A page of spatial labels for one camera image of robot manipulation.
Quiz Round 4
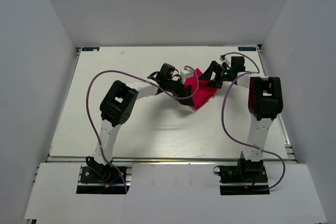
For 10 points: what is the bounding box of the red t shirt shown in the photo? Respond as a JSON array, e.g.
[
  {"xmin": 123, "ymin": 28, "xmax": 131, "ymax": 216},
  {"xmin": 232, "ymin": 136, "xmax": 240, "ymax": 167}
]
[{"xmin": 184, "ymin": 75, "xmax": 217, "ymax": 111}]

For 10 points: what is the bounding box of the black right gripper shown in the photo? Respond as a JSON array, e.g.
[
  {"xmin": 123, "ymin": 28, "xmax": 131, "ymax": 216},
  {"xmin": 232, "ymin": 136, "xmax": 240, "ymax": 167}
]
[{"xmin": 198, "ymin": 61, "xmax": 234, "ymax": 89}]

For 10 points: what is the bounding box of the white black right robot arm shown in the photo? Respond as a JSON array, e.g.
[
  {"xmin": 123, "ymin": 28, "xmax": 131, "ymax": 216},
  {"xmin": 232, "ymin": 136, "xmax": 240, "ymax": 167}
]
[{"xmin": 198, "ymin": 52, "xmax": 284, "ymax": 162}]

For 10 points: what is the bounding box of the aluminium table frame rail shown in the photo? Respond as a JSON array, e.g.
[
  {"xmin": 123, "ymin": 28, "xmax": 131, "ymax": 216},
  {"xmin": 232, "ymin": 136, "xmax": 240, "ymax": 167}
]
[{"xmin": 257, "ymin": 45, "xmax": 297, "ymax": 162}]

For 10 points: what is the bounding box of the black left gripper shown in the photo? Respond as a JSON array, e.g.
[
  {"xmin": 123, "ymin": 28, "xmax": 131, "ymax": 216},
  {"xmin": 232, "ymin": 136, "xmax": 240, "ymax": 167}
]
[{"xmin": 165, "ymin": 77, "xmax": 194, "ymax": 106}]

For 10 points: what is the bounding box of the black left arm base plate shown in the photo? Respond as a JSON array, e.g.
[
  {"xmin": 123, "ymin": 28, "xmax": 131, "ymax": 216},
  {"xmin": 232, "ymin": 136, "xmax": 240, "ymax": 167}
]
[{"xmin": 76, "ymin": 166, "xmax": 132, "ymax": 195}]

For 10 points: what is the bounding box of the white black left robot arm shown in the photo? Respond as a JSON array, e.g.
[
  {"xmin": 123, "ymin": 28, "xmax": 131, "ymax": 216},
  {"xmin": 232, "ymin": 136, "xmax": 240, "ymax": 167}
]
[{"xmin": 86, "ymin": 63, "xmax": 199, "ymax": 182}]

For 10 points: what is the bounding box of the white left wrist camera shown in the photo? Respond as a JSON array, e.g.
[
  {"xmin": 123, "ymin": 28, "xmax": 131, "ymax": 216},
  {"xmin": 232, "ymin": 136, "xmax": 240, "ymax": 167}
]
[{"xmin": 179, "ymin": 66, "xmax": 194, "ymax": 82}]

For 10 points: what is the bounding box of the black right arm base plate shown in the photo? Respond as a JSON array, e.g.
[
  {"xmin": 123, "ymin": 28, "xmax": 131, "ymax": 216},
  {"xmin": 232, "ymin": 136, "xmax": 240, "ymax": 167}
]
[{"xmin": 213, "ymin": 165, "xmax": 270, "ymax": 196}]

